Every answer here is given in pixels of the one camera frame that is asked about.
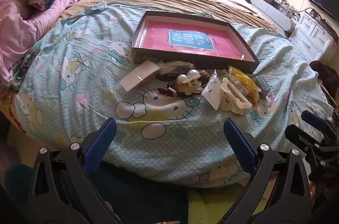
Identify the green floor mat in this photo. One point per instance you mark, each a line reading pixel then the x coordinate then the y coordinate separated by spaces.
pixel 198 208

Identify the pink book with blue label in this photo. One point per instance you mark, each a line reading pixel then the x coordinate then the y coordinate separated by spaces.
pixel 185 38

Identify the dark brown fuzzy object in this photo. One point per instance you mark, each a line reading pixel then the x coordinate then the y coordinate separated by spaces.
pixel 325 78

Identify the light blue cartoon blanket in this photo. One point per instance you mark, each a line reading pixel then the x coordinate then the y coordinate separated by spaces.
pixel 87 60

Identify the white hair claw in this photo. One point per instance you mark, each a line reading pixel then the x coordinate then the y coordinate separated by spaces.
pixel 235 97

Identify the white drawer dresser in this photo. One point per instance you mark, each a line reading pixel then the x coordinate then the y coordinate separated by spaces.
pixel 312 33

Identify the pink quilt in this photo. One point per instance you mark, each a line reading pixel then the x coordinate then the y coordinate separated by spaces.
pixel 31 28

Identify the small blue packet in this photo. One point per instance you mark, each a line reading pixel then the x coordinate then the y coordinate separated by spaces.
pixel 263 83

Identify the yellow hair claw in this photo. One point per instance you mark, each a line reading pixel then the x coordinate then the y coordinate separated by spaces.
pixel 243 78

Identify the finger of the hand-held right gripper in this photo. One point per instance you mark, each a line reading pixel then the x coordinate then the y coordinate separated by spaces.
pixel 302 136
pixel 313 119

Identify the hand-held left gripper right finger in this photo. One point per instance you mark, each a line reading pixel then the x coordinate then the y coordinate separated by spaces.
pixel 238 144

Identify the earring card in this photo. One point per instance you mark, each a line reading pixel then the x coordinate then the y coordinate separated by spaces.
pixel 137 75

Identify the clear plastic jewelry packet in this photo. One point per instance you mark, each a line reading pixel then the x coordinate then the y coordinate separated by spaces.
pixel 213 91

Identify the white rounded bench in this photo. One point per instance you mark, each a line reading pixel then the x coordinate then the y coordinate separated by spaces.
pixel 272 12

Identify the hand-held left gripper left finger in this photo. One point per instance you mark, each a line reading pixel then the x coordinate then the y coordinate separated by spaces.
pixel 99 144

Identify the dark hair accessory in bag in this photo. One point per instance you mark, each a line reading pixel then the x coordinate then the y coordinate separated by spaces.
pixel 169 73

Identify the dark shallow cardboard box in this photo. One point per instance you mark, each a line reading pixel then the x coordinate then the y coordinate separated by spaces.
pixel 190 65

